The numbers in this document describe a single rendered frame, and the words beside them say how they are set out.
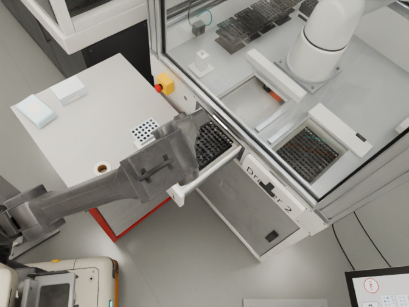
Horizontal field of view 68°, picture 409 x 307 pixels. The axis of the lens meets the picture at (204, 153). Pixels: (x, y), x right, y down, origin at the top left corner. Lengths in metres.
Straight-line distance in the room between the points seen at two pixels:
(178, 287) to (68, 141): 1.05
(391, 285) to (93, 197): 0.85
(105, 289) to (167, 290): 0.40
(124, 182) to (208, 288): 1.51
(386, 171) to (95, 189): 0.65
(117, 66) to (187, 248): 1.14
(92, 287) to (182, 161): 1.26
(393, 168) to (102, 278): 1.37
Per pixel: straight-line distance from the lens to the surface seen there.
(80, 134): 1.44
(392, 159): 0.82
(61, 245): 2.09
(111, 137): 1.40
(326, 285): 2.15
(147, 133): 1.35
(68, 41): 1.64
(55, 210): 0.67
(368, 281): 1.09
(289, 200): 1.16
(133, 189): 0.49
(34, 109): 1.52
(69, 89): 1.53
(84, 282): 1.72
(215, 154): 1.19
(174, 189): 1.08
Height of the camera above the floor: 1.93
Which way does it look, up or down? 61 degrees down
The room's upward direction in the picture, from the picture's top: 11 degrees clockwise
